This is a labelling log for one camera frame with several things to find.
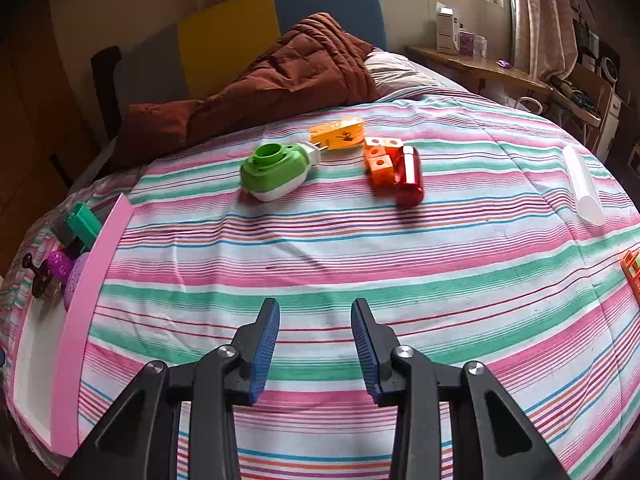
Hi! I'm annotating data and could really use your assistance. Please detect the grey yellow blue headboard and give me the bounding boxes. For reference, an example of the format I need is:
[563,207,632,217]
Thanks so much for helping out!
[91,0,387,138]

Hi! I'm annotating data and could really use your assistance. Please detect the pink rimmed white tray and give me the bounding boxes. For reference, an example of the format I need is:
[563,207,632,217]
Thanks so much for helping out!
[8,195,134,457]

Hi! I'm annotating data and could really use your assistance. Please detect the dark brown flower ornament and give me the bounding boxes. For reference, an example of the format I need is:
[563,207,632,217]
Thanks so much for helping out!
[22,252,52,298]

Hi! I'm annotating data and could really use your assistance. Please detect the orange plastic rack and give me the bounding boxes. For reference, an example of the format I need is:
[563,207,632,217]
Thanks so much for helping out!
[620,249,640,302]

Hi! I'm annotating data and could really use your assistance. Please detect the translucent white tube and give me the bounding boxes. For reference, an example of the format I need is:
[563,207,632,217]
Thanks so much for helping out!
[562,145,605,226]

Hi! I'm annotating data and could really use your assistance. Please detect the red cylindrical toy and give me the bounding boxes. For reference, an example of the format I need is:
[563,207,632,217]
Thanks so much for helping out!
[394,145,424,208]

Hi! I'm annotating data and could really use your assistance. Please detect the yellow orange plastic tool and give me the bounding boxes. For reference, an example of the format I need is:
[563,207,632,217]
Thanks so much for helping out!
[309,117,364,151]

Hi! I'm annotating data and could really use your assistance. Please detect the green plastic holder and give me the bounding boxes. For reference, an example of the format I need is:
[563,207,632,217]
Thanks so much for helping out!
[65,202,102,249]

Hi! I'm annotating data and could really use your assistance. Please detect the pink curtain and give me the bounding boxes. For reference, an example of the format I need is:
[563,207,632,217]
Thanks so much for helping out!
[512,0,578,82]

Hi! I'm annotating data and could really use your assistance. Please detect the white pillow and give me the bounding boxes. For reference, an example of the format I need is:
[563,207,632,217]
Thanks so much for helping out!
[364,49,471,102]

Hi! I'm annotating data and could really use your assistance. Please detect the rust brown quilted blanket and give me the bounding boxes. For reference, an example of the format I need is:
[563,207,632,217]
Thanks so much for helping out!
[112,12,378,171]

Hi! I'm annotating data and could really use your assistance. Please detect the wooden side table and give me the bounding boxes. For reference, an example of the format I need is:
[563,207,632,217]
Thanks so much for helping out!
[405,46,553,96]

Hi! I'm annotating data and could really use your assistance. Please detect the striped bed cover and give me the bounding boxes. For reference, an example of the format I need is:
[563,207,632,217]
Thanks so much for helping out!
[74,91,639,479]

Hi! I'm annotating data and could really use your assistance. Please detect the white carton box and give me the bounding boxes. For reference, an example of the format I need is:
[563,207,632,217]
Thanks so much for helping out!
[436,2,460,54]

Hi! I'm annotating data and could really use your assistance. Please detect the purple small box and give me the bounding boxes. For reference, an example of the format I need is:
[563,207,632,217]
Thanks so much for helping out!
[459,29,475,56]

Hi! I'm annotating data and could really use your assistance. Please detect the green plug-in device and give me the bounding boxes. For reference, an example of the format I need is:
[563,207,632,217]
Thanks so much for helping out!
[240,141,324,203]

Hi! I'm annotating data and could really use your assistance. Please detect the magenta plastic cone toy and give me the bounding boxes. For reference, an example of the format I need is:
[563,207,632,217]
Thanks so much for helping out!
[47,250,75,285]

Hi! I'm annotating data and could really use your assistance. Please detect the orange linked cubes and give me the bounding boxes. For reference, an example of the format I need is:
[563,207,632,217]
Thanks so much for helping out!
[363,136,404,188]

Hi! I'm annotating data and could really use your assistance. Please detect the purple egg-shaped case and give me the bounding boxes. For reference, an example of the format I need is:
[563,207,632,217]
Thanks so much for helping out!
[63,252,90,310]

